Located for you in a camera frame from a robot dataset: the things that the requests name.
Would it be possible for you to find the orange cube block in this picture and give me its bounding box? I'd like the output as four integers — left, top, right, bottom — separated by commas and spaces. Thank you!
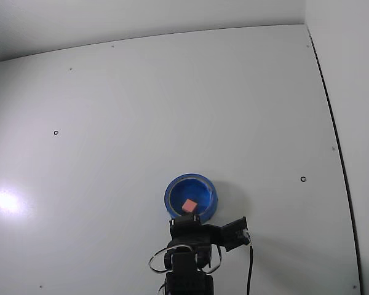
181, 198, 198, 214

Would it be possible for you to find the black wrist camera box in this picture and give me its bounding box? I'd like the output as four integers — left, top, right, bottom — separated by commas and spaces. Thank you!
218, 216, 251, 253

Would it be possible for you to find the thin looped servo wire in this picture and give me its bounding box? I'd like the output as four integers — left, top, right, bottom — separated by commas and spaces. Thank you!
148, 246, 173, 274
202, 245, 223, 275

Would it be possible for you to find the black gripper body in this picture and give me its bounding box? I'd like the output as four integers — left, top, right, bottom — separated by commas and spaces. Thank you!
169, 221, 221, 247

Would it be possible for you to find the blue tape roll bin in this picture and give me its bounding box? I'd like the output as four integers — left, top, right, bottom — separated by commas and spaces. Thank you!
164, 173, 218, 222

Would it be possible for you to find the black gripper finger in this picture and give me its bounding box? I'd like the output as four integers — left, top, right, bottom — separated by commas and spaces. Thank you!
171, 214, 202, 228

